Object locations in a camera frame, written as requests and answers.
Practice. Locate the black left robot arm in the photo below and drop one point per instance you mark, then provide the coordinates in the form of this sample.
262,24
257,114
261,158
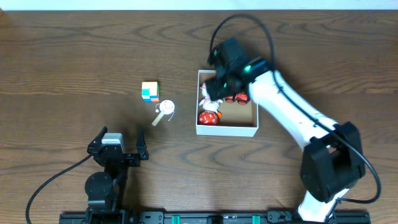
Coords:
105,189

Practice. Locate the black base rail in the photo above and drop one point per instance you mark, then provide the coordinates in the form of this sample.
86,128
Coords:
269,217

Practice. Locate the multicoloured puzzle cube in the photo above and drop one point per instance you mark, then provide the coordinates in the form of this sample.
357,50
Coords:
150,91

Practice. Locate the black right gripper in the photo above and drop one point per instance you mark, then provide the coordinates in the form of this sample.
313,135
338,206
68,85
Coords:
214,89

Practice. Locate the small wooden rattle drum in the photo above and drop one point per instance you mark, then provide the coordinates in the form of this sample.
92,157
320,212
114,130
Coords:
165,107

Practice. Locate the red many-sided die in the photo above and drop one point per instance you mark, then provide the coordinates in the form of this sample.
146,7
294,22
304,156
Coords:
209,118

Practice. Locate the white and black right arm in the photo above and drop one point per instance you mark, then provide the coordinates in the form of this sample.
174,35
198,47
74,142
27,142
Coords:
332,160

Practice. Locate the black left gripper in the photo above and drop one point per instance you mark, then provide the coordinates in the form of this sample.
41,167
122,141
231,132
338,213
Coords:
118,156

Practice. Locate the red toy truck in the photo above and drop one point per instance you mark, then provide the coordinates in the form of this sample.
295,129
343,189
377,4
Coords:
240,98

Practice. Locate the white cardboard box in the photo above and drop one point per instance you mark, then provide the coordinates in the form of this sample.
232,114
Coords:
236,120

